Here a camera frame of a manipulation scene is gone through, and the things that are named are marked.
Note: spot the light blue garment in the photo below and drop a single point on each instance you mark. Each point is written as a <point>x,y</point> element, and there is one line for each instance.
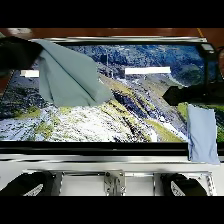
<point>201,133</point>

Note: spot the silver frame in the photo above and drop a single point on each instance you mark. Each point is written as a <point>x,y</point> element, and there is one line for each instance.
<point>100,166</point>

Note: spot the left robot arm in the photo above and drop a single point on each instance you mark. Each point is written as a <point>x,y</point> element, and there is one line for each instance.
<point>16,53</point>

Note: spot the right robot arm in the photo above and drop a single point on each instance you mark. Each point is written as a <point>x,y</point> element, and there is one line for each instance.
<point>200,93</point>

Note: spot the grey-green shirt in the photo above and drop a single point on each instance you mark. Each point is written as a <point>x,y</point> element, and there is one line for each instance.
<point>70,76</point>

